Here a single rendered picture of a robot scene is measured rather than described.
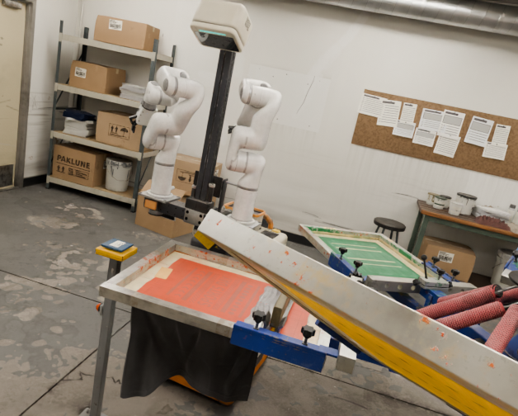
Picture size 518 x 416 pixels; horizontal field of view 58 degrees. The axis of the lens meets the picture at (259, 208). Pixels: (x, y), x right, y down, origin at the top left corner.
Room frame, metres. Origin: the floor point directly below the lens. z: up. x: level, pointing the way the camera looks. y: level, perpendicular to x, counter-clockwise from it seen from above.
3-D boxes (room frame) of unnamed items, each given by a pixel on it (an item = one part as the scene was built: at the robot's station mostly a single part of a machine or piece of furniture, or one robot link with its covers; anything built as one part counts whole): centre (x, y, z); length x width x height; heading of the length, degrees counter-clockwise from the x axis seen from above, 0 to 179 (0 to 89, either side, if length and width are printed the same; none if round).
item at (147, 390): (1.45, 0.13, 0.74); 0.46 x 0.04 x 0.42; 79
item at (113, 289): (1.64, 0.03, 0.97); 0.79 x 0.58 x 0.04; 79
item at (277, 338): (1.32, -0.15, 0.98); 0.30 x 0.05 x 0.07; 79
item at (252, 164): (2.03, 0.08, 1.37); 0.13 x 0.10 x 0.16; 102
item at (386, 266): (2.29, -0.71, 1.05); 1.08 x 0.61 x 0.23; 19
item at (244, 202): (2.05, 0.06, 1.21); 0.16 x 0.13 x 0.15; 161
